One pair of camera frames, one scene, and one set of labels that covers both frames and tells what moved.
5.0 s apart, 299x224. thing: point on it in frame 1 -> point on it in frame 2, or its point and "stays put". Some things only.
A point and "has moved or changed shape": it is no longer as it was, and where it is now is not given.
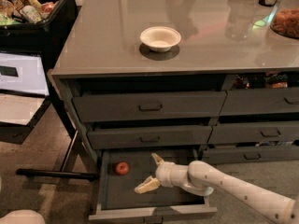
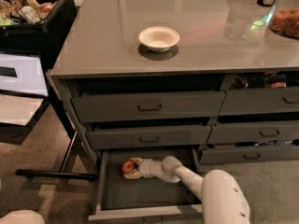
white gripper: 163,173 -> 146,168
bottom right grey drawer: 240,154 stays put
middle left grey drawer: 130,137 stays put
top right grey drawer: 254,101 stays put
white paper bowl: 160,38 stays put
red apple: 122,168 has moved or changed shape
